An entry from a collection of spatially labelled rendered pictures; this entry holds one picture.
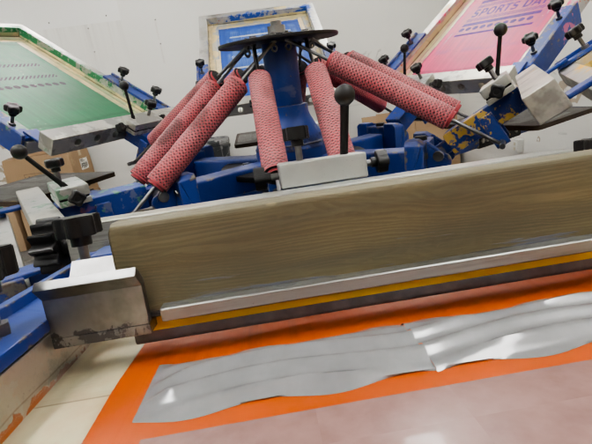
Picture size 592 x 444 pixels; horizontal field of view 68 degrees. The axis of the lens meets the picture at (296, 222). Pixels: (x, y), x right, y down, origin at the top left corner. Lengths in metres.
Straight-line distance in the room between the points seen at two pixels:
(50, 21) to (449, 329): 4.65
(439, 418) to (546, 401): 0.05
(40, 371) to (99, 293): 0.06
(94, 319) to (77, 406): 0.06
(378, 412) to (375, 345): 0.07
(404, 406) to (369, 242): 0.13
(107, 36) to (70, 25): 0.31
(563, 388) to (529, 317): 0.08
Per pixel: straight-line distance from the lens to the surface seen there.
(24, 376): 0.34
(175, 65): 4.50
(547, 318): 0.34
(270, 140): 0.81
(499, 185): 0.37
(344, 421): 0.25
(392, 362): 0.29
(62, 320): 0.36
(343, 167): 0.62
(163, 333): 0.37
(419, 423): 0.24
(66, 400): 0.35
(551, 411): 0.26
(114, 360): 0.38
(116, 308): 0.35
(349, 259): 0.34
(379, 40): 4.63
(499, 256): 0.37
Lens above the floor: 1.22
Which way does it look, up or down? 19 degrees down
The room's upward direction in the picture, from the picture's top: 8 degrees counter-clockwise
